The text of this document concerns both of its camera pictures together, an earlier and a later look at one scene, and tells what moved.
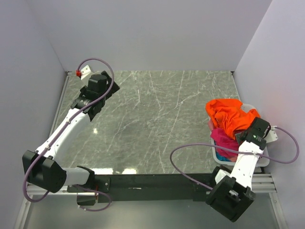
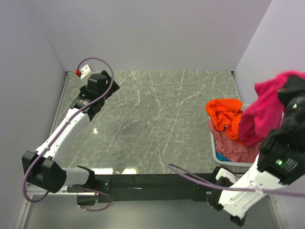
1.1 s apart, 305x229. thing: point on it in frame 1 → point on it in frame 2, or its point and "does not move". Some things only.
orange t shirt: (227, 115) does not move
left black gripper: (109, 81) does not move
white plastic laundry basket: (264, 158) does not move
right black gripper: (237, 135) → (290, 84)
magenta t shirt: (223, 140) → (262, 117)
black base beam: (189, 187) does not move
